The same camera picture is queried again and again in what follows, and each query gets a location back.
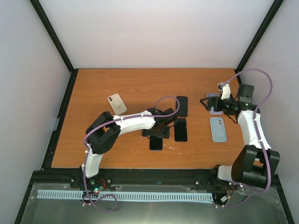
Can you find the blue-edged black smartphone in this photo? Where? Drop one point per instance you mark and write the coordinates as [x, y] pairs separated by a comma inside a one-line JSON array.
[[156, 144]]

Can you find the small green circuit board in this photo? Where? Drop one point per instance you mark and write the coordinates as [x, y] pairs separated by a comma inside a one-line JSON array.
[[99, 189]]

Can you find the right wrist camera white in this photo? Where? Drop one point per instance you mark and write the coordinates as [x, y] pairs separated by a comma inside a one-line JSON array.
[[224, 88]]

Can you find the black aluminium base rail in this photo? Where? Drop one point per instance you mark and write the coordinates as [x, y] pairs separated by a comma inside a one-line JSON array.
[[199, 179]]

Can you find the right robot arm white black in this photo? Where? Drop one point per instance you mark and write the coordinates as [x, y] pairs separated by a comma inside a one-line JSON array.
[[257, 162]]

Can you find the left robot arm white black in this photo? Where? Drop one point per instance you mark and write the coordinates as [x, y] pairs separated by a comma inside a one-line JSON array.
[[102, 134]]

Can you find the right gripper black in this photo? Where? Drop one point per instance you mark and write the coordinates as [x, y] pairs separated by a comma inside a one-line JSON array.
[[212, 99]]

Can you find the lilac phone case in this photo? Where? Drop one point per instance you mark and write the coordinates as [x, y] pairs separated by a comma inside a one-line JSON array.
[[212, 111]]

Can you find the left black frame post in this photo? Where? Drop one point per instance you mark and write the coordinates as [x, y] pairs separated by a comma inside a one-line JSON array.
[[52, 34]]

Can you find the black frame post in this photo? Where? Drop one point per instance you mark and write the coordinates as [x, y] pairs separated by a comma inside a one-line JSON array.
[[52, 34], [274, 8]]

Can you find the light blue phone case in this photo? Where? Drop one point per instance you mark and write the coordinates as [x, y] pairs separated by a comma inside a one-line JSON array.
[[218, 131]]

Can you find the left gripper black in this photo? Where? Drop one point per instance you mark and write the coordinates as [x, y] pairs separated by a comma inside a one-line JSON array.
[[165, 133]]

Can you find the beige phone case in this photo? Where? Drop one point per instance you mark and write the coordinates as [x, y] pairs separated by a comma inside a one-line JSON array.
[[117, 104]]

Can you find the right black frame post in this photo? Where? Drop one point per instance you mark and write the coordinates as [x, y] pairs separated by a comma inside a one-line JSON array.
[[274, 8]]

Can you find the light blue cable duct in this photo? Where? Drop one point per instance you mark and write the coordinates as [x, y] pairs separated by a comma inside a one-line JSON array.
[[127, 196]]

